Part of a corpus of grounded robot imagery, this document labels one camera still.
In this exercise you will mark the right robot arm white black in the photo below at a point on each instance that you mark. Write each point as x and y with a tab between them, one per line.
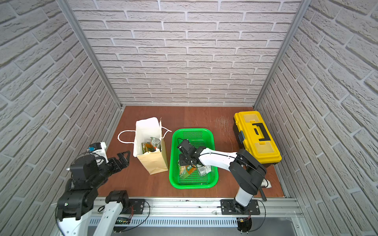
247	171

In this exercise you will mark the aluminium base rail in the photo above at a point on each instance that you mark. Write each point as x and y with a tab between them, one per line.
204	212

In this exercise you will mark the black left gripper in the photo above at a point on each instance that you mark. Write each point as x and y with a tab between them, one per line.
115	162

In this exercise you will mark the yellow black toolbox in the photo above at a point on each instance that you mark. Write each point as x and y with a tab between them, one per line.
253	135

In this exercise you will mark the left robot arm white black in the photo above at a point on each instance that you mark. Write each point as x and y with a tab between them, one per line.
74	207

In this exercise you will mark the orange green condiment packet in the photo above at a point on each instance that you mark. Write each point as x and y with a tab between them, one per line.
186	171

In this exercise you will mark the aluminium corner post right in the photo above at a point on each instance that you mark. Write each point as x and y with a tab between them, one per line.
284	46

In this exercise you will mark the green plastic basket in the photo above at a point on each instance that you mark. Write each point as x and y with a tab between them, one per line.
198	137

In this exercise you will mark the aluminium corner post left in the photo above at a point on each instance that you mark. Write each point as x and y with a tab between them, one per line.
71	18

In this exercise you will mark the green white condiment packet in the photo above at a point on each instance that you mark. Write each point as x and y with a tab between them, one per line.
204	170

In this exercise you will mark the white pipe elbow fitting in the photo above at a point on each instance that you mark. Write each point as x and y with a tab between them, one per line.
266	184

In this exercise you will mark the aluminium corner post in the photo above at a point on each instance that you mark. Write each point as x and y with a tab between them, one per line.
284	46
71	18

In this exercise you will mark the brown paper bag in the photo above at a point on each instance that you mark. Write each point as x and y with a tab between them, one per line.
153	162

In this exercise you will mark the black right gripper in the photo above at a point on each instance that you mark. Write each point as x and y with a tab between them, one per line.
181	162

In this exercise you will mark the black tool handle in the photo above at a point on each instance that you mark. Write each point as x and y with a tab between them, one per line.
263	196

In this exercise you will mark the green condiment packet top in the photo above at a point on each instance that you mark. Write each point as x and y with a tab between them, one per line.
151	145

